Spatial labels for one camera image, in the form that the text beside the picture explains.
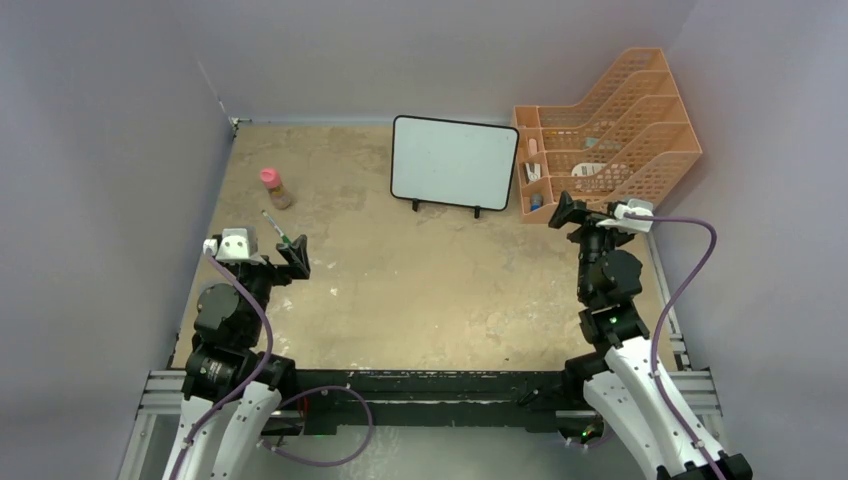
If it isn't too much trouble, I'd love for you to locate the white marker with green cap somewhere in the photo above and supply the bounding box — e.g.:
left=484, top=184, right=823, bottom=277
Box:
left=261, top=210, right=291, bottom=245

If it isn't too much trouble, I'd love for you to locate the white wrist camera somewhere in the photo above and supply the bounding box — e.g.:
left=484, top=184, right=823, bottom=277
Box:
left=596, top=198, right=654, bottom=234
left=201, top=227, right=264, bottom=264

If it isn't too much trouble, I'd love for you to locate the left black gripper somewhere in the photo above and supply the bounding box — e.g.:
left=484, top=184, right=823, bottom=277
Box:
left=229, top=233, right=307, bottom=343

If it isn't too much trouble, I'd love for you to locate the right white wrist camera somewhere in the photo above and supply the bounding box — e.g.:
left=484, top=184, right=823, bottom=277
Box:
left=596, top=198, right=654, bottom=234

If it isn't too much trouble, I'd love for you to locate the blue capped small bottle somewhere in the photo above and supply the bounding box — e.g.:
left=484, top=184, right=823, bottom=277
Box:
left=530, top=193, right=544, bottom=211

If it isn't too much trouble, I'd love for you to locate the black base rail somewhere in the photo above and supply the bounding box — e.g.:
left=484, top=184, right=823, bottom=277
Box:
left=262, top=369, right=608, bottom=441

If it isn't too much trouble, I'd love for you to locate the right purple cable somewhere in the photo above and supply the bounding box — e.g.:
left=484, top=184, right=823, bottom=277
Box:
left=566, top=213, right=730, bottom=480

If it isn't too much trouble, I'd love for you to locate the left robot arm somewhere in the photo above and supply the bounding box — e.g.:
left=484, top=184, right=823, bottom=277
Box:
left=163, top=227, right=311, bottom=479

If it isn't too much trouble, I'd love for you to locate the orange plastic file organizer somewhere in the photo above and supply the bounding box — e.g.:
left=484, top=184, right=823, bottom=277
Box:
left=511, top=47, right=703, bottom=224

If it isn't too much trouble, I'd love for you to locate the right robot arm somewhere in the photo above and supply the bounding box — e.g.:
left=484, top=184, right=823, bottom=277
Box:
left=548, top=192, right=753, bottom=479

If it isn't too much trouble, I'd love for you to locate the white whiteboard with black frame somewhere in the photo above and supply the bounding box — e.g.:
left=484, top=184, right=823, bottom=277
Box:
left=390, top=115, right=519, bottom=218

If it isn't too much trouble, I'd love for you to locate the pink capped spice bottle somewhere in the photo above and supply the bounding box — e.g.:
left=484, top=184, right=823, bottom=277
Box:
left=259, top=168, right=292, bottom=210

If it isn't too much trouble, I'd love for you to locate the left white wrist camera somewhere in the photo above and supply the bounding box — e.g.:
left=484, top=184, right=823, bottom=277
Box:
left=201, top=227, right=264, bottom=264

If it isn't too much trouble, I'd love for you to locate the aluminium frame rail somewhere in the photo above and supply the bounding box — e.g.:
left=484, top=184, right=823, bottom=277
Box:
left=120, top=350, right=753, bottom=479

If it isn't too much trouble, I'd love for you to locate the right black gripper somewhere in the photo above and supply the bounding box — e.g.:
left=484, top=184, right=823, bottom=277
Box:
left=548, top=191, right=629, bottom=300

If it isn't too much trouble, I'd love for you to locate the white stapler in organizer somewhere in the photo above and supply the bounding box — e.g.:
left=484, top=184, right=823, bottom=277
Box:
left=524, top=162, right=542, bottom=184

